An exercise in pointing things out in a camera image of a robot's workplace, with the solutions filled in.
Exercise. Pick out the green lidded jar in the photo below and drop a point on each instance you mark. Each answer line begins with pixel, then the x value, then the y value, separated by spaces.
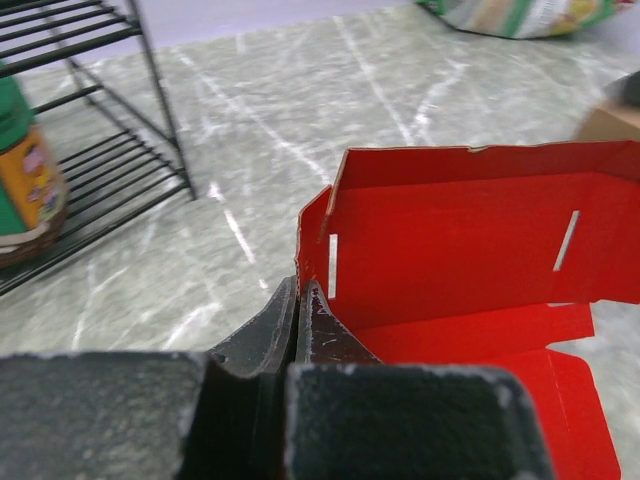
pixel 34 194

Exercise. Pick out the green chips bag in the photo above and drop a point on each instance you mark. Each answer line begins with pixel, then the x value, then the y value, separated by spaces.
pixel 524 19

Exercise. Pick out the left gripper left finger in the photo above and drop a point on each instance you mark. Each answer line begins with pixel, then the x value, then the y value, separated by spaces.
pixel 212 414

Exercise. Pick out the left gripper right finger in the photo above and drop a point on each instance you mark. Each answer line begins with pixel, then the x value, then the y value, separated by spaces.
pixel 350 416

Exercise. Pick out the black wire rack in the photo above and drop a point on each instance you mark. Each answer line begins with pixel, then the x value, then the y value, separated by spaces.
pixel 127 163

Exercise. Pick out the red paper box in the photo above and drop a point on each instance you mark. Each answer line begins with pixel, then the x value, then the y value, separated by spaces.
pixel 490 255

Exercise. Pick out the brown cardboard box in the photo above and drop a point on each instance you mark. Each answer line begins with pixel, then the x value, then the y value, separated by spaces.
pixel 610 121

